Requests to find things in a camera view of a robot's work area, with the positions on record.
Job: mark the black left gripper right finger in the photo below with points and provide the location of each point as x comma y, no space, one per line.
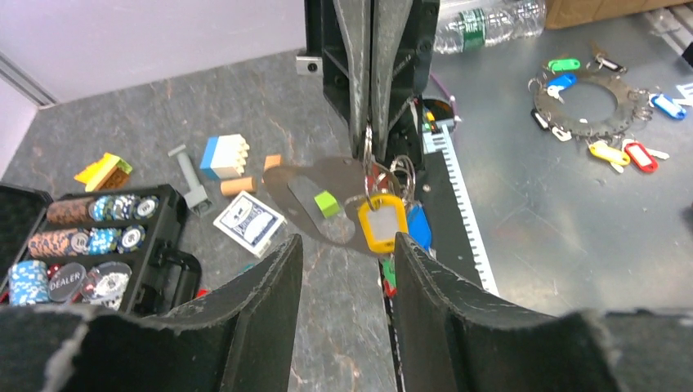
455,336

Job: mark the blue white brick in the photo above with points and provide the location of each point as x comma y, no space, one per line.
224,157

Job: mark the grey plastic bolt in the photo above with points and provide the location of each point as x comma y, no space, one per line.
196,198

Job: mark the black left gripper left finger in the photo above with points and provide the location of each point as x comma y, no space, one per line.
238,337

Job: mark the black poker chip case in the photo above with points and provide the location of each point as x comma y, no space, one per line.
115,248

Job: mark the aluminium profile rail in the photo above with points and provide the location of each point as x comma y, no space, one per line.
674,25

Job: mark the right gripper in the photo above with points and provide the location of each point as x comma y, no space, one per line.
374,58

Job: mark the green key tag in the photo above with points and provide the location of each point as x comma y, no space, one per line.
389,273

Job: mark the blue key tag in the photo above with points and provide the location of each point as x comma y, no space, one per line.
419,228

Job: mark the wooden cylinder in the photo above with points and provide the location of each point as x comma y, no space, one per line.
231,188

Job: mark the cardboard box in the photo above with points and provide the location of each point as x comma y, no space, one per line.
569,13

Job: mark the yellow orange brick pile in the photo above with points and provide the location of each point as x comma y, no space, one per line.
110,172

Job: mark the blue playing card box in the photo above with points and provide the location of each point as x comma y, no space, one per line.
250,222

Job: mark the green cube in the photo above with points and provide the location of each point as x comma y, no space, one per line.
327,204

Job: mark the plastic water bottle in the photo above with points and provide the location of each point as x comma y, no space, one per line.
468,25

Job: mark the orange wooden block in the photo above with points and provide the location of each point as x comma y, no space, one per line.
272,161

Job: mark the yellow key tag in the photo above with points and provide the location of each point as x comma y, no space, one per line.
381,218

